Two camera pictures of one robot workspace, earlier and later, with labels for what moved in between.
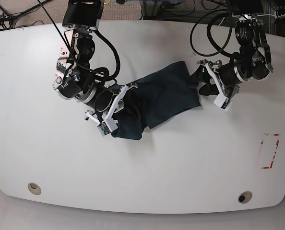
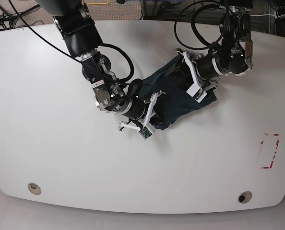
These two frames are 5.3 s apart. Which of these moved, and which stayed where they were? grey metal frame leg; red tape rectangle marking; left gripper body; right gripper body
Moved: left gripper body; right gripper body
Stayed: grey metal frame leg; red tape rectangle marking
